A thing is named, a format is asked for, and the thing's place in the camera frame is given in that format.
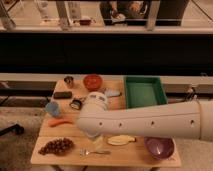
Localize dark grape bunch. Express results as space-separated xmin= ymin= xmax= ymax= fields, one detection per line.
xmin=38 ymin=138 xmax=74 ymax=155

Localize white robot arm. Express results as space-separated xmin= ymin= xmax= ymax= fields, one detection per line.
xmin=76 ymin=92 xmax=213 ymax=141

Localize orange red bowl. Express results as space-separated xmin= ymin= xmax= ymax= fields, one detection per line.
xmin=83 ymin=74 xmax=103 ymax=91

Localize red bowl in background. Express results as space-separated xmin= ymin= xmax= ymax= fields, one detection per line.
xmin=79 ymin=18 xmax=92 ymax=26

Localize purple bowl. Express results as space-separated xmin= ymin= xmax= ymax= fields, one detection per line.
xmin=144 ymin=137 xmax=175 ymax=159

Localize green plastic tray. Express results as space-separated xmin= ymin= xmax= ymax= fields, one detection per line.
xmin=124 ymin=76 xmax=167 ymax=109

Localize black tape measure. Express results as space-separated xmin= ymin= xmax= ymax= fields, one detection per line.
xmin=69 ymin=98 xmax=83 ymax=110

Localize small metal cup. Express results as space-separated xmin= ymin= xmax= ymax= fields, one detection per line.
xmin=64 ymin=76 xmax=74 ymax=87

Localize black rectangular block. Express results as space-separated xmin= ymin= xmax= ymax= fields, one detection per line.
xmin=53 ymin=92 xmax=72 ymax=99

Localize yellow banana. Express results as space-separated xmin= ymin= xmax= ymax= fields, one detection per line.
xmin=107 ymin=135 xmax=136 ymax=146

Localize blue cup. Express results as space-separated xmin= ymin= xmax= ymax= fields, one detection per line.
xmin=45 ymin=101 xmax=60 ymax=117

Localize orange carrot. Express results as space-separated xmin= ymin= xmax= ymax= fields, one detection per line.
xmin=48 ymin=119 xmax=73 ymax=127

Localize silver fork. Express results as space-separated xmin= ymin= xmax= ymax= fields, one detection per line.
xmin=80 ymin=149 xmax=111 ymax=156

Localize seated person in background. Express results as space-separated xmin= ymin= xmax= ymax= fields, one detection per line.
xmin=99 ymin=0 xmax=149 ymax=26

